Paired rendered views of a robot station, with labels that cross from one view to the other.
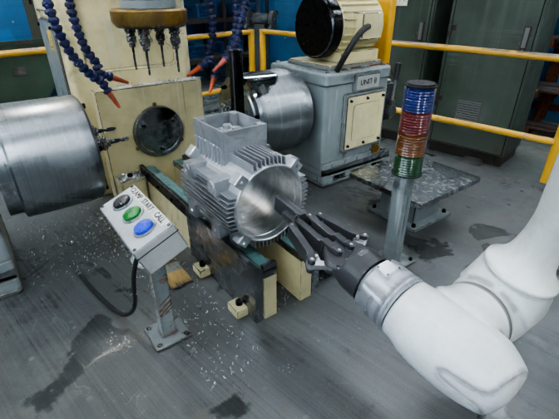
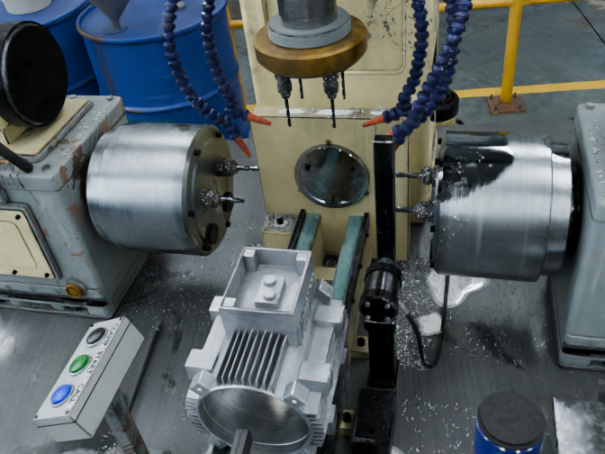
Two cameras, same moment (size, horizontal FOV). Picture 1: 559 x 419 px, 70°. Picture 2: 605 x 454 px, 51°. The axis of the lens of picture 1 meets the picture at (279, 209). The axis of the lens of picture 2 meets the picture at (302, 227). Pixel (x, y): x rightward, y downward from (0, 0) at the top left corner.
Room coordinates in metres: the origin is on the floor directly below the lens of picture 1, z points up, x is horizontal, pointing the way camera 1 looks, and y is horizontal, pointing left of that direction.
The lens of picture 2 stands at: (0.47, -0.43, 1.73)
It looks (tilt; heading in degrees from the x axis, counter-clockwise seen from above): 39 degrees down; 54
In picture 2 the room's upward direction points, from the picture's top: 8 degrees counter-clockwise
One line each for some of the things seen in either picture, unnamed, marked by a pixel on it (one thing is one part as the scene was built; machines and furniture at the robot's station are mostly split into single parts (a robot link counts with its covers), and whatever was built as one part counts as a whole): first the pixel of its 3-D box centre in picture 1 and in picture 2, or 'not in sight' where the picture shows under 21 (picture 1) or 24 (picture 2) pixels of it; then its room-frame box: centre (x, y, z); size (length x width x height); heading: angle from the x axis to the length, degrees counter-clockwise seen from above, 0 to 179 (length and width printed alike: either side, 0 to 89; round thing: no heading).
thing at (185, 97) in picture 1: (153, 140); (338, 177); (1.17, 0.38, 0.97); 0.30 x 0.11 x 0.34; 127
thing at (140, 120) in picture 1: (159, 131); (330, 177); (1.11, 0.35, 1.02); 0.15 x 0.02 x 0.15; 127
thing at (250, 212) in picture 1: (242, 186); (272, 363); (0.75, 0.08, 1.02); 0.20 x 0.19 x 0.19; 37
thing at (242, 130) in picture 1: (230, 137); (270, 296); (0.78, 0.10, 1.11); 0.12 x 0.11 x 0.07; 37
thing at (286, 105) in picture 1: (271, 111); (510, 206); (1.24, 0.02, 1.04); 0.41 x 0.25 x 0.25; 127
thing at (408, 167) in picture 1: (408, 163); not in sight; (0.79, -0.27, 1.05); 0.06 x 0.06 x 0.04
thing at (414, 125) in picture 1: (415, 120); not in sight; (0.79, -0.27, 1.14); 0.06 x 0.06 x 0.04
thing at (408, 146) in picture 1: (411, 142); not in sight; (0.79, -0.27, 1.10); 0.06 x 0.06 x 0.04
